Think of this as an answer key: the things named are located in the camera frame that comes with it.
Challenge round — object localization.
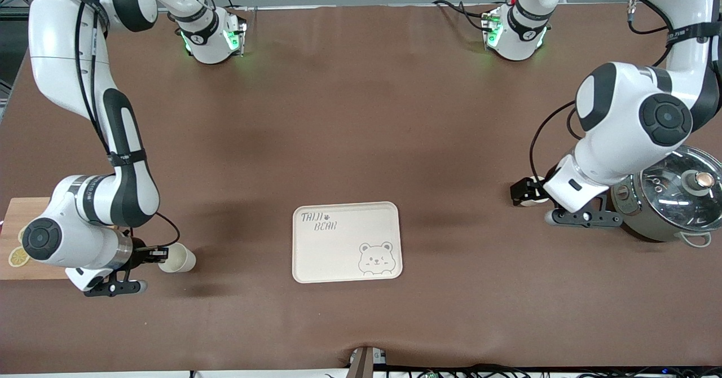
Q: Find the cream bear print tray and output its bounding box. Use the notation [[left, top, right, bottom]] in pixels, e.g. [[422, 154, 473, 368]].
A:
[[292, 201, 403, 284]]

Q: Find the bamboo cutting board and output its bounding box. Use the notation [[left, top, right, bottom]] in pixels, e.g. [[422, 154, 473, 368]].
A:
[[0, 197, 74, 280]]

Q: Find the grey electric cooking pot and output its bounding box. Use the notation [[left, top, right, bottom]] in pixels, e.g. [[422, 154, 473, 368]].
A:
[[612, 146, 722, 249]]

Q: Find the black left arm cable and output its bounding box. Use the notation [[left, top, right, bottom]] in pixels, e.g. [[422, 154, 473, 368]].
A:
[[529, 0, 677, 184]]

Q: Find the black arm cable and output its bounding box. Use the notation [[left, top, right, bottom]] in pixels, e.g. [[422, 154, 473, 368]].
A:
[[76, 0, 181, 250], [529, 0, 677, 184]]

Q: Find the camera stand post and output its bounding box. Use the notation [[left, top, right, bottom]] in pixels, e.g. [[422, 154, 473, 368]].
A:
[[347, 345, 387, 378]]

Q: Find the brown table mat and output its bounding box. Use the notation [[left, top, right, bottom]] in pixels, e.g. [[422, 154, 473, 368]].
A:
[[0, 3, 722, 374]]

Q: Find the glass pot lid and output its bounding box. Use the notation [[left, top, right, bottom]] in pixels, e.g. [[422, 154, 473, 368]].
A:
[[640, 147, 722, 230]]

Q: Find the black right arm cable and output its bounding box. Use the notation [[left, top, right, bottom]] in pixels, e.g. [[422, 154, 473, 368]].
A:
[[76, 0, 181, 250]]

